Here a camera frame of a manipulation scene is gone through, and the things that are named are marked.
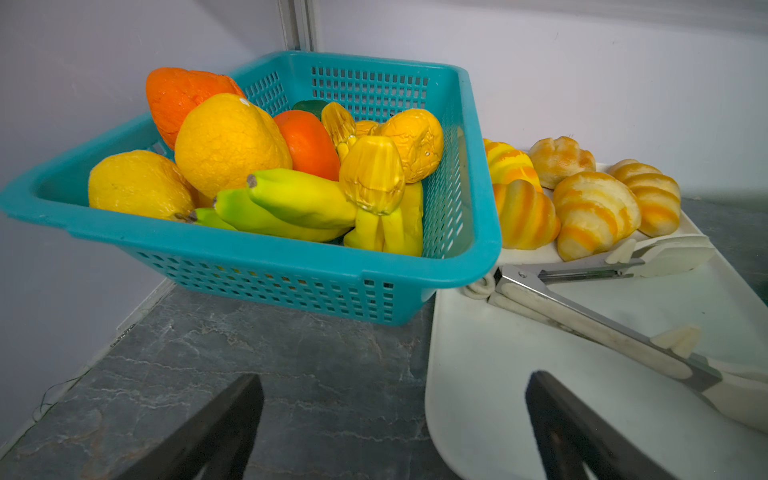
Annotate teal plastic basket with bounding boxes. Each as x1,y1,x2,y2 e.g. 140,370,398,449
0,50,503,328

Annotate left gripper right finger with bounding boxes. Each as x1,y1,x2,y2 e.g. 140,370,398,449
525,371,674,479

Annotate green toy lime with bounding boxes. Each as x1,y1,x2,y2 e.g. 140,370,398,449
292,99,327,120

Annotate toy striped bread roll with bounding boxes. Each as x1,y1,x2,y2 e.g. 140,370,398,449
493,179,561,250

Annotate toy banana bunch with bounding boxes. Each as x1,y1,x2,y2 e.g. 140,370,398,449
173,101,425,258

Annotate yellow toy apple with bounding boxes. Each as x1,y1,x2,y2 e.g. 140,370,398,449
175,93,293,198

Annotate yellow toy lemon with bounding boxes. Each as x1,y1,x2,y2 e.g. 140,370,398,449
88,150,196,221

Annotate toy croissant bread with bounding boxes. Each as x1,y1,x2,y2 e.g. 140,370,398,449
553,172,641,261

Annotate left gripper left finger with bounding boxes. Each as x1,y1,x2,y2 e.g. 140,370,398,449
119,373,264,479

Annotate toy orange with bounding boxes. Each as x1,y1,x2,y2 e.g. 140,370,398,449
274,110,340,181
145,67,245,150

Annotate metal kitchen tongs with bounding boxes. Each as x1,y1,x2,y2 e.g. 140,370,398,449
461,234,767,431

